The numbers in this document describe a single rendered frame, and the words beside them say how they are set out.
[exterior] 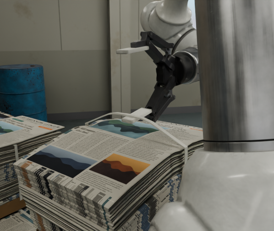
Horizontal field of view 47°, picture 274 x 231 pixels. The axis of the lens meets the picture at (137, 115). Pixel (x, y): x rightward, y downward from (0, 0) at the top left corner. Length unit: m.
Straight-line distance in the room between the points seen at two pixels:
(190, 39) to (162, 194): 0.45
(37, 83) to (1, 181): 3.40
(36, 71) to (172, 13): 3.62
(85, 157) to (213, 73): 0.35
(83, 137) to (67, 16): 4.36
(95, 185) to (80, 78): 4.56
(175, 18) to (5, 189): 0.73
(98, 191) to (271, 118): 0.29
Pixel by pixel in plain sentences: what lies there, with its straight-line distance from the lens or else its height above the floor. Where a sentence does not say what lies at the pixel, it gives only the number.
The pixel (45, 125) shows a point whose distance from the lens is 1.22.
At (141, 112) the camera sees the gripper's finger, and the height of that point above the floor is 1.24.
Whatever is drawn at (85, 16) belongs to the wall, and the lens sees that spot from 5.02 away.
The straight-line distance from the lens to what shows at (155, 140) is 0.65.
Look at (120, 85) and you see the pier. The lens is 4.89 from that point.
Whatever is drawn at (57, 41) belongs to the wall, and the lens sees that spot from 5.02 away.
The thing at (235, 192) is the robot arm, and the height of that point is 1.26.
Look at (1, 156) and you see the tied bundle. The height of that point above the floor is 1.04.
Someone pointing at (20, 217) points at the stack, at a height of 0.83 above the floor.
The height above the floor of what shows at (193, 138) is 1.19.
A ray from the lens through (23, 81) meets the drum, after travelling 4.33.
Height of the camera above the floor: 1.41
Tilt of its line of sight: 15 degrees down
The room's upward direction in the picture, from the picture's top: straight up
